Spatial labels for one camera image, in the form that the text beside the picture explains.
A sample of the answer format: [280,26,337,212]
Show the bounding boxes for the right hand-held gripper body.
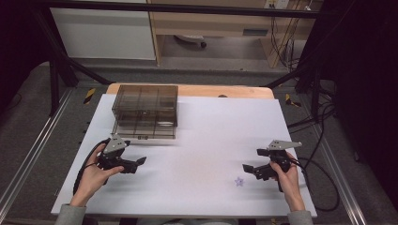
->
[268,140,303,173]

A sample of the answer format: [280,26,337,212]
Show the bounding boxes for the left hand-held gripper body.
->
[97,134,128,173]

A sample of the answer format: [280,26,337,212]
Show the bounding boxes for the smoky transparent drawer box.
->
[112,83,179,128]

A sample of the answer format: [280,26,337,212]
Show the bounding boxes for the person's right hand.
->
[269,152,301,198]

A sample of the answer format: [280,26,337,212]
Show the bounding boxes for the person's left hand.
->
[80,143,125,196]

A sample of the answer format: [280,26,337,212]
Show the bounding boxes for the yellow-black striped tape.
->
[284,93,302,108]
[83,87,97,105]

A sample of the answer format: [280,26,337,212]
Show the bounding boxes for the white table board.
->
[51,93,317,218]

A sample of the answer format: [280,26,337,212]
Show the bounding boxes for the black metal stand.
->
[265,55,324,120]
[31,8,114,117]

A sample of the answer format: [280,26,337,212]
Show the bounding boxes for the wooden table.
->
[106,82,276,100]

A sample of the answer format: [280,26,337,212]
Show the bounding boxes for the black curtain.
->
[322,0,398,203]

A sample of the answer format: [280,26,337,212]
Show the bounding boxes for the white cabinet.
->
[50,7,157,61]

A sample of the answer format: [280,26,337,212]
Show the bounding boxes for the chair base with caster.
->
[173,34,207,49]

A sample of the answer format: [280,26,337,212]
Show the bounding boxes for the light wooden desk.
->
[146,0,323,68]

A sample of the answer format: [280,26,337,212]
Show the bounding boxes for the black metal crossbar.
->
[31,1,320,19]

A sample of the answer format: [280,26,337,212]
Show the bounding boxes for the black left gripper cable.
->
[72,139,111,196]

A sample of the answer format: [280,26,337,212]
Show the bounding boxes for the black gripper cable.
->
[289,157,341,213]
[72,139,111,196]

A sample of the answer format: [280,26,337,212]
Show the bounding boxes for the black floor cables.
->
[287,88,338,129]

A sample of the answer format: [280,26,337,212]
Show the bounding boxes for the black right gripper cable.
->
[289,157,341,213]

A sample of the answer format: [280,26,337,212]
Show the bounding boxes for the aluminium floor rail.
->
[313,125,368,225]
[0,88,75,214]

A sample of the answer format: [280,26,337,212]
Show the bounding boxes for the hanging black cables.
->
[270,15,302,72]

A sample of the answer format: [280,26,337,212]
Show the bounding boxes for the white wall socket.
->
[264,0,290,9]

